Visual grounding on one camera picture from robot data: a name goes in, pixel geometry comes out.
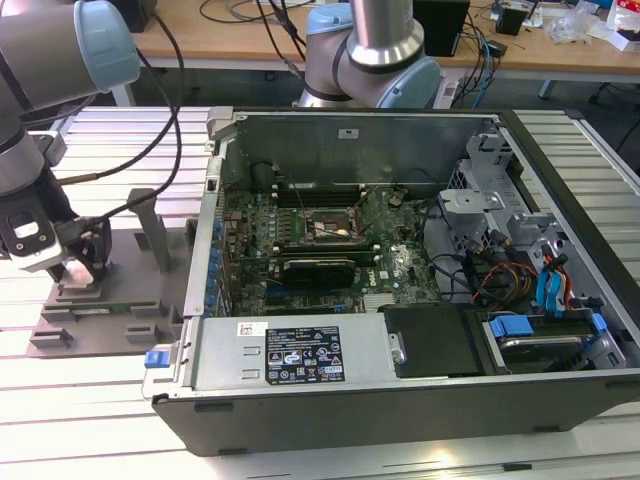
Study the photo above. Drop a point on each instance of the silver drive cage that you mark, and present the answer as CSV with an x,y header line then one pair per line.
x,y
470,202

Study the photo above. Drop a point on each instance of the grey parts rack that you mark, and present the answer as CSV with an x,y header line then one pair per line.
x,y
125,280

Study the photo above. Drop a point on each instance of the black graphics card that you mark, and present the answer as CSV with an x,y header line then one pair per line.
x,y
320,274

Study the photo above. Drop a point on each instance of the white label sticker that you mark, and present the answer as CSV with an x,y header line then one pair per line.
x,y
349,133

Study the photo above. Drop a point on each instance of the small silver heatsink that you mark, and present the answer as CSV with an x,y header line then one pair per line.
x,y
377,301

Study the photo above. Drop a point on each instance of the CPU socket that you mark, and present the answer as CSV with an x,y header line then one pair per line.
x,y
332,220

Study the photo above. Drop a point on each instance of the green motherboard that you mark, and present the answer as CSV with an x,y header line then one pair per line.
x,y
400,280

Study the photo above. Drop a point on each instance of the small black adapter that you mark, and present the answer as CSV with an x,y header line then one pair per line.
x,y
497,48

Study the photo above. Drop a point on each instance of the silver square CPU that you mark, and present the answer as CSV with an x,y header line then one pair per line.
x,y
77,274

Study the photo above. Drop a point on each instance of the black round chassis speaker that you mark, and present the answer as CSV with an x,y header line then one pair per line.
x,y
261,175

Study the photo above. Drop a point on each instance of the red and white carton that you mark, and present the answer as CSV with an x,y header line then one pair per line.
x,y
627,15

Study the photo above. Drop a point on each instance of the silver coin battery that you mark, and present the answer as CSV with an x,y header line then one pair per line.
x,y
395,201

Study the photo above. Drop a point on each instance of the black plastic bay cover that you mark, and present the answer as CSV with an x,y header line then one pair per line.
x,y
435,340

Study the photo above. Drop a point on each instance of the large black equipment case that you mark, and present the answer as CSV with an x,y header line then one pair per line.
x,y
140,15

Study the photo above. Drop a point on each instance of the hard disk in blue carrier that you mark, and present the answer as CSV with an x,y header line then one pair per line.
x,y
510,330

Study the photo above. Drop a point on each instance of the blue plastic case latch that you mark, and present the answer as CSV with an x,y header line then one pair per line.
x,y
157,360

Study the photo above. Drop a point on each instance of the small black bin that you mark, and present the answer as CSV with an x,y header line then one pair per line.
x,y
511,22

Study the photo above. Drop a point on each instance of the long wooden desk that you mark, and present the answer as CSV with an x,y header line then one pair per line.
x,y
225,40

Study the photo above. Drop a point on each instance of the white labelled box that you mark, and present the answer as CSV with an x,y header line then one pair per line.
x,y
448,92

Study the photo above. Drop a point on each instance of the grey power supply box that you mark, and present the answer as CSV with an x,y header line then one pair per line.
x,y
225,350

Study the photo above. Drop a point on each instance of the clear plastic bags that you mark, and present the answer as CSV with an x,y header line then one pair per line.
x,y
575,22

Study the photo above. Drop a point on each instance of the green RAM stick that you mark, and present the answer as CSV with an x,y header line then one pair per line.
x,y
115,308

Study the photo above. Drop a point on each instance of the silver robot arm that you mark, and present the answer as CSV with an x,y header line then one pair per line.
x,y
45,55

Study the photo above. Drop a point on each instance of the open black PC case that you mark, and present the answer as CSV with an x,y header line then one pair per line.
x,y
350,425

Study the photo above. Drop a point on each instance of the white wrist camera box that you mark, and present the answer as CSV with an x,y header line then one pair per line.
x,y
30,250

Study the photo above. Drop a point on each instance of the black RAM slot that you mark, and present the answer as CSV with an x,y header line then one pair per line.
x,y
320,246
320,255
287,203
320,251
365,260
287,198
287,189
287,194

